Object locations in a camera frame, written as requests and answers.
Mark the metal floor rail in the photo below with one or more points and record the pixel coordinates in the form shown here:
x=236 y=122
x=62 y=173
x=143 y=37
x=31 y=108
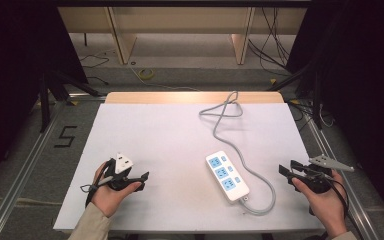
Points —
x=340 y=180
x=23 y=166

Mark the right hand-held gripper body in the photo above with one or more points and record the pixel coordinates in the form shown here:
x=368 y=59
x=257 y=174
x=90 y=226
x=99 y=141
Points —
x=316 y=181

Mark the yellow tape roll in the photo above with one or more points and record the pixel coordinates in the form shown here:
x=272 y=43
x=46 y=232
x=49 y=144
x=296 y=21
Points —
x=146 y=74

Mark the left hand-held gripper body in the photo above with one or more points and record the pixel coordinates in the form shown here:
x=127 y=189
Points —
x=119 y=180

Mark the black curtain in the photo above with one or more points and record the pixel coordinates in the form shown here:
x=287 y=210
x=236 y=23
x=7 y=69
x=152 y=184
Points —
x=360 y=83
x=16 y=66

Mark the beige wooden desk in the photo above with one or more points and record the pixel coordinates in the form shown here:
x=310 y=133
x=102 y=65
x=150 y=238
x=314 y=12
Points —
x=180 y=20

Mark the black metal stand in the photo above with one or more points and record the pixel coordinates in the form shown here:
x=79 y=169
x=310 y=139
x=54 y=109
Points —
x=56 y=93
x=300 y=80

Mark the person's right hand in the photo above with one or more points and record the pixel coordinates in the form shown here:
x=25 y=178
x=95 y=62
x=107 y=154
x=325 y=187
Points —
x=325 y=206

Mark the person's left hand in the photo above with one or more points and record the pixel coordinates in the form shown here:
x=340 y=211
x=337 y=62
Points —
x=108 y=196

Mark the white power strip blue sockets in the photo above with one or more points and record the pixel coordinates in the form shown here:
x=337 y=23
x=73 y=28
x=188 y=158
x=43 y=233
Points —
x=227 y=176

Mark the white table mat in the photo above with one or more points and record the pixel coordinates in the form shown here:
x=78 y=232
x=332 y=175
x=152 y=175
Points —
x=166 y=150

